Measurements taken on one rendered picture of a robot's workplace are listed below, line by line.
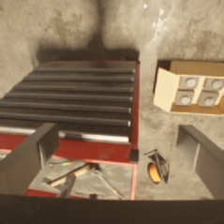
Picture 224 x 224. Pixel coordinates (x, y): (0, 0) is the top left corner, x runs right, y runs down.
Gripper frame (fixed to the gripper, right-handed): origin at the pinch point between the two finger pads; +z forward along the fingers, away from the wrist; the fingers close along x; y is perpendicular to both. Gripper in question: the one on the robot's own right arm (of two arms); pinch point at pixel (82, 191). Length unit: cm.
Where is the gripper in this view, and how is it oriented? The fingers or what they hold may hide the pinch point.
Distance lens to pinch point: 55.5
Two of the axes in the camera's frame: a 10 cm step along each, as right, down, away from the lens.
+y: 8.9, -2.4, -3.8
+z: 1.4, -6.4, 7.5
